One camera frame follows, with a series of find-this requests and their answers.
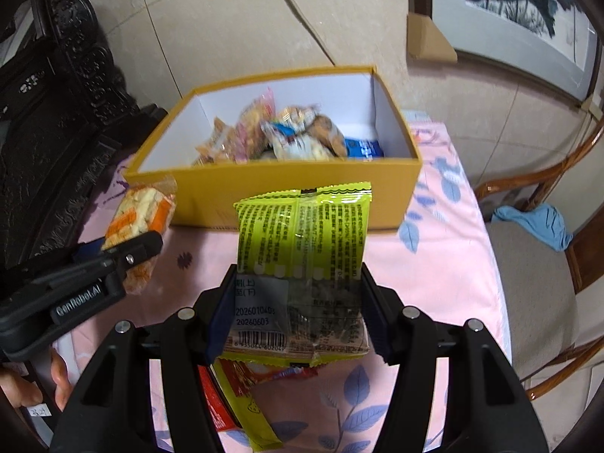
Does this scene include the cardboard corner protector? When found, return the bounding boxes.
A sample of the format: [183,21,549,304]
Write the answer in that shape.
[407,12,458,63]

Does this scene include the pink-edged cracker packet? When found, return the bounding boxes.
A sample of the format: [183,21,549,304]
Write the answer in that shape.
[234,92,277,161]

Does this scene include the red wrapper with orange print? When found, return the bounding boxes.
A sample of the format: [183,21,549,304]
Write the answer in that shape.
[245,361,319,384]

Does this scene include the brown biscuit packet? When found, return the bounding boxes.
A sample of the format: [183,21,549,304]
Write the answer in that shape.
[302,106,347,159]

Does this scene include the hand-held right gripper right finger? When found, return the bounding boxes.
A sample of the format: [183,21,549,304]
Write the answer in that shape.
[359,264,550,453]

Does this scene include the orange snack packet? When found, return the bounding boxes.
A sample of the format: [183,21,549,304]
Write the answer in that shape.
[196,118,237,166]

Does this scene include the blue cloth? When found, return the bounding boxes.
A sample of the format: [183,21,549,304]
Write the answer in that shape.
[492,204,574,252]

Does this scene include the wooden chair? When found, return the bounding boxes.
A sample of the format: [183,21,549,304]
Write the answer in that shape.
[474,118,604,402]

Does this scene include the yellow cardboard box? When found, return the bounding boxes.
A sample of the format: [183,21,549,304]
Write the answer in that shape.
[123,66,423,232]

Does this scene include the orange-white puffed snack packet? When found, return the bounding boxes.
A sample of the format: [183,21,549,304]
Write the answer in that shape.
[101,177,177,296]

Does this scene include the orange-topped snack packet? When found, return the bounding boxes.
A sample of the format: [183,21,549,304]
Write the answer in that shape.
[278,104,322,126]

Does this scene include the small blue-white snack packet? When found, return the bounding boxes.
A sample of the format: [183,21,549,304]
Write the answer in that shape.
[262,120,307,149]

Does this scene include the yellow-green stick packet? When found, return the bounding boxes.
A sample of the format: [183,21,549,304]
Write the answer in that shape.
[214,359,284,451]

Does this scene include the white puffed cracker packet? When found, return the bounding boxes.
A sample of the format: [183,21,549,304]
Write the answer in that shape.
[271,139,331,161]

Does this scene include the pink printed cloth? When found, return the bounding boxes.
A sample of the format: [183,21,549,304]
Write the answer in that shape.
[52,108,503,453]

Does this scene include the blue snack packet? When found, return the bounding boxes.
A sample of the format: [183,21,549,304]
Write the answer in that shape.
[344,137,384,159]

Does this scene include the green snack packet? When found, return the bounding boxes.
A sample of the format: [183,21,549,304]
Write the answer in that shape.
[222,180,373,369]

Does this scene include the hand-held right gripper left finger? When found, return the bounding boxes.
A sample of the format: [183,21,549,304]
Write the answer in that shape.
[49,264,239,453]

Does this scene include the red snack packet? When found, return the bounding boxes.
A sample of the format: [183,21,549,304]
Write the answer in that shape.
[198,363,246,432]

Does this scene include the person's left hand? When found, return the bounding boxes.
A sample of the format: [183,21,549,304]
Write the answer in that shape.
[0,353,72,412]

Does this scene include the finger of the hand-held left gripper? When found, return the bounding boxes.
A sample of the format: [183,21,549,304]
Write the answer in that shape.
[71,230,163,293]

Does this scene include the dark carved wooden furniture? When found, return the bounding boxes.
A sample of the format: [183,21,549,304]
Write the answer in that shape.
[0,0,168,265]

